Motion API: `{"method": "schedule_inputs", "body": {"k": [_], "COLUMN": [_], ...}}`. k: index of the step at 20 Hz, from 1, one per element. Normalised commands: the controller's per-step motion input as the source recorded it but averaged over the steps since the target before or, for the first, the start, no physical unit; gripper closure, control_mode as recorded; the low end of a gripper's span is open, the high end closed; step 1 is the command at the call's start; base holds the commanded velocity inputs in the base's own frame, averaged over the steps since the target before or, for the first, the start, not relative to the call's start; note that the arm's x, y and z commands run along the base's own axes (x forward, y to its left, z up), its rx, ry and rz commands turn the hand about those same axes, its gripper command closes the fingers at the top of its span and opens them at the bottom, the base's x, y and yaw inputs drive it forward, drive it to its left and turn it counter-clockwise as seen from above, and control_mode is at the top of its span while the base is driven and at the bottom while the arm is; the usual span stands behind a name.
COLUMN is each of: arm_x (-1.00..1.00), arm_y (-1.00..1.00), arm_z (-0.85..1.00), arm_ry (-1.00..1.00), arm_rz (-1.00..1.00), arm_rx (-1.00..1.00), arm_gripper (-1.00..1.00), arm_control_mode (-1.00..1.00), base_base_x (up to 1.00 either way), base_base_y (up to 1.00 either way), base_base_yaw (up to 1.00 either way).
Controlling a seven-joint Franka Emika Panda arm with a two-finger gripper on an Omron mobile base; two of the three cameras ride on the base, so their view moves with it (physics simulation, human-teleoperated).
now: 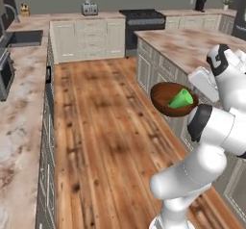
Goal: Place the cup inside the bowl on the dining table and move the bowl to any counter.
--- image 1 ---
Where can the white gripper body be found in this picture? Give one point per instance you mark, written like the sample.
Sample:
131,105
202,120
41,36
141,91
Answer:
205,82

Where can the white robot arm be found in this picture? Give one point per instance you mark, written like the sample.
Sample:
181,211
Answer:
205,162

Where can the green cup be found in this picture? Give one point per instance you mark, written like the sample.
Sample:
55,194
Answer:
181,100

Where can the brown wooden bowl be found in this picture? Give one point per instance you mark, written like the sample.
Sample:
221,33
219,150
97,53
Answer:
164,95

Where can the grey counter cupboard run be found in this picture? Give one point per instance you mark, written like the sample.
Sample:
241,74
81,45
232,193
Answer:
46,149

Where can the cream island cupboard run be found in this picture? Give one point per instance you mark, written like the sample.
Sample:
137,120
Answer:
160,69

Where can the cream corner cupboard run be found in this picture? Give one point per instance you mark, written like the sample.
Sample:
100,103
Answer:
198,22

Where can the black fridge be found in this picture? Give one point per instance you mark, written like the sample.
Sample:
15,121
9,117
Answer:
239,14

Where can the black coffee machine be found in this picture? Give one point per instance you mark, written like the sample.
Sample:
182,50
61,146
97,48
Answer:
201,3

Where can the small potted plant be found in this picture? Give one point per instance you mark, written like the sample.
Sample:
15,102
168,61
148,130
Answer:
226,4

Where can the black stove oven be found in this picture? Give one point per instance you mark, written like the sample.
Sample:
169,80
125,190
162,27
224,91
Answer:
141,30

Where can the cream base cupboard run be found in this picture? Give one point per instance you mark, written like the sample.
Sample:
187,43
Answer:
87,39

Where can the silver toaster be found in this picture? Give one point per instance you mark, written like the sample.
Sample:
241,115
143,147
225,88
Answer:
89,9

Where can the dark sink basin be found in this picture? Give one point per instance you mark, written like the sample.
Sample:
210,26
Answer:
26,38

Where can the wooden knife block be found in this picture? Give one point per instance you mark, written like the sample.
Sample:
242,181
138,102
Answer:
25,10

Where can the grey sink tap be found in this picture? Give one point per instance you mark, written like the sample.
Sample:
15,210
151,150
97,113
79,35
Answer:
11,12

